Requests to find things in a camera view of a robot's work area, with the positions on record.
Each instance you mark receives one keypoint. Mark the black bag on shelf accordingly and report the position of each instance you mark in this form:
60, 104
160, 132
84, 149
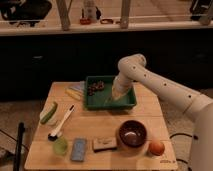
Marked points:
27, 12

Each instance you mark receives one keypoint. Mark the wooden block eraser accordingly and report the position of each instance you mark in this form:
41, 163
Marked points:
102, 144

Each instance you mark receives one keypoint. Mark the small green cup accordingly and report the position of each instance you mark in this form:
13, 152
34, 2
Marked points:
60, 146

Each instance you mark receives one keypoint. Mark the yellow banana pieces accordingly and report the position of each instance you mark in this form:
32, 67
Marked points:
73, 94

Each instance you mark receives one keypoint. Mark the brown wooden bowl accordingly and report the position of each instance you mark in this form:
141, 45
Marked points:
132, 133

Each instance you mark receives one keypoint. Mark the blue sponge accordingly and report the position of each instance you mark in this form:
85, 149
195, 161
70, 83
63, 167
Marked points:
78, 149

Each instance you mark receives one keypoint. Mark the light blue cloth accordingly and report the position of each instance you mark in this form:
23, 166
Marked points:
79, 87

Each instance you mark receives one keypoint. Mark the orange fruit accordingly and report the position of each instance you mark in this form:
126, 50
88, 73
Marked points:
156, 147

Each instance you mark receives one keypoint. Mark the white dish brush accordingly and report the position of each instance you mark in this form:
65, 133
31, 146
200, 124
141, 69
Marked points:
54, 133

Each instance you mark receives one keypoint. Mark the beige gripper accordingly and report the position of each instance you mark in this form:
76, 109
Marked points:
116, 95

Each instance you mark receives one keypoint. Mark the white bottle on shelf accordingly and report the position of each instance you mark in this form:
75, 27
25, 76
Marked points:
91, 11

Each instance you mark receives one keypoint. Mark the silver fork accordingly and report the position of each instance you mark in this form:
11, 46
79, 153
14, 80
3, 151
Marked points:
108, 100

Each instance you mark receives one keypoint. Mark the black pole stand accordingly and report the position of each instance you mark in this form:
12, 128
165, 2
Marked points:
17, 158

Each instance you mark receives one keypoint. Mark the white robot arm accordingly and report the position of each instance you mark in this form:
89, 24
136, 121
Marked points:
197, 106

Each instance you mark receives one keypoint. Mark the dark grape bunch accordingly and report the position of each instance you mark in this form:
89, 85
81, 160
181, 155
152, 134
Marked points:
98, 86

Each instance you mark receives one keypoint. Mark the green plastic tray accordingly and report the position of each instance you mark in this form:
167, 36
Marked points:
96, 101

